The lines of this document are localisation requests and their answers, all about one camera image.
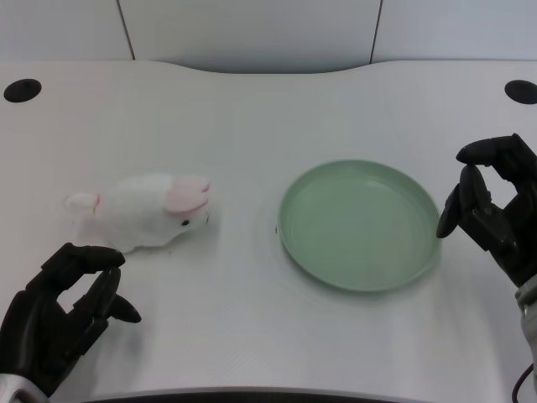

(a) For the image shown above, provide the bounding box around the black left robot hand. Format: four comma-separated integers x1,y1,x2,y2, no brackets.
0,242,143,398

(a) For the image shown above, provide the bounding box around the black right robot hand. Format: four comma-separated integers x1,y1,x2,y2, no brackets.
435,133,537,290

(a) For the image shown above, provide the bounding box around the white plush rabbit doll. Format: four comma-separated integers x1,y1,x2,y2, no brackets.
63,172,212,256

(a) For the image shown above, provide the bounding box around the green round plate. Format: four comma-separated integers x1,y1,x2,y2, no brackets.
278,158,445,294

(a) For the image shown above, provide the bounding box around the black table cable grommet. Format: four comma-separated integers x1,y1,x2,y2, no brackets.
503,79,537,105
3,78,43,103

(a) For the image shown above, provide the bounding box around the dark red cable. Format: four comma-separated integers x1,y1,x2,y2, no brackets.
510,363,537,403

